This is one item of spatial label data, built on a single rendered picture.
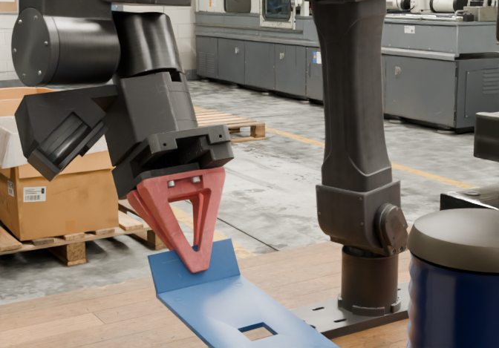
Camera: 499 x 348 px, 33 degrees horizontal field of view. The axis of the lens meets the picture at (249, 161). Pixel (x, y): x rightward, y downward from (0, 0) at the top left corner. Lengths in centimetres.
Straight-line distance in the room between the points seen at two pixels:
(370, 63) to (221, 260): 30
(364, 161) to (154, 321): 29
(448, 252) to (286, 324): 38
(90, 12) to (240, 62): 1016
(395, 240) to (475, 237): 68
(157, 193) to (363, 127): 30
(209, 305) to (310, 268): 50
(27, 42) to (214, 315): 24
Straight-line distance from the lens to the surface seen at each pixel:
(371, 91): 87
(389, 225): 88
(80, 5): 63
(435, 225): 22
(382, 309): 93
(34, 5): 63
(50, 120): 62
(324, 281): 106
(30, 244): 400
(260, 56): 1032
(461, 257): 21
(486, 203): 47
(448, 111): 749
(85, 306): 100
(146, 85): 64
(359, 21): 84
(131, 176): 65
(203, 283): 65
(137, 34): 66
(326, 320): 91
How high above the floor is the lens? 126
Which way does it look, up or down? 11 degrees down
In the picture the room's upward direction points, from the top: 1 degrees counter-clockwise
